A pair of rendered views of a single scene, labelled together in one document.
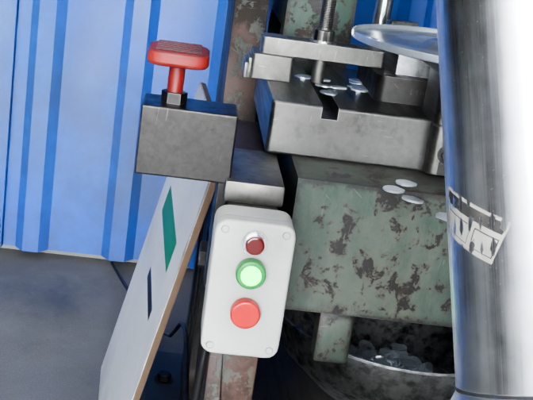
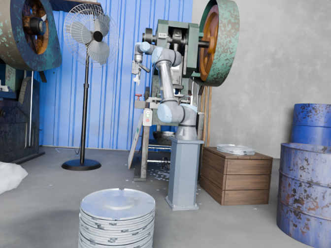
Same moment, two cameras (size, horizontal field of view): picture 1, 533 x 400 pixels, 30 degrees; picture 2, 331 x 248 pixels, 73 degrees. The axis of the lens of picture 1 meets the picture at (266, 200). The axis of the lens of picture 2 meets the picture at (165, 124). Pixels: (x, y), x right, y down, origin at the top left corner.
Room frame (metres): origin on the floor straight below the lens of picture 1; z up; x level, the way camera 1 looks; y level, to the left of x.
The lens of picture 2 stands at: (-1.01, -0.12, 0.62)
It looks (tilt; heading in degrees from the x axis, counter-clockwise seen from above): 3 degrees down; 359
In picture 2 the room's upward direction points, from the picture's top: 4 degrees clockwise
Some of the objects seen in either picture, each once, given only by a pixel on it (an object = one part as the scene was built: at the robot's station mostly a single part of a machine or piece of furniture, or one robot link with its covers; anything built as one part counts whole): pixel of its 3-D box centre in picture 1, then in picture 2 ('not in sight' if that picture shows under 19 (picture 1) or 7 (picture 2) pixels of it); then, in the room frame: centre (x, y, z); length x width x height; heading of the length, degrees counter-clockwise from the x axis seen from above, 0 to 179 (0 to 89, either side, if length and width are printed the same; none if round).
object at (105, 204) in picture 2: not in sight; (119, 201); (-0.13, 0.03, 0.25); 0.29 x 0.29 x 0.01
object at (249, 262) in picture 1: (251, 273); not in sight; (0.86, 0.00, 0.58); 0.03 x 0.01 x 0.03; 96
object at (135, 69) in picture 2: not in sight; (137, 68); (0.98, 0.14, 0.99); 0.09 x 0.08 x 0.12; 96
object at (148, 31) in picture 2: not in sight; (150, 41); (1.23, 0.05, 1.31); 0.22 x 0.12 x 0.22; 6
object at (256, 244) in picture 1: (254, 244); not in sight; (0.86, 0.00, 0.61); 0.02 x 0.01 x 0.02; 96
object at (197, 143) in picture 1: (182, 186); (139, 110); (0.98, 0.09, 0.62); 0.10 x 0.06 x 0.20; 96
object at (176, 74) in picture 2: not in sight; (174, 70); (1.20, -0.20, 1.04); 0.17 x 0.15 x 0.30; 6
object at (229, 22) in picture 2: not in sight; (205, 47); (1.38, -0.52, 1.33); 1.03 x 0.28 x 0.82; 6
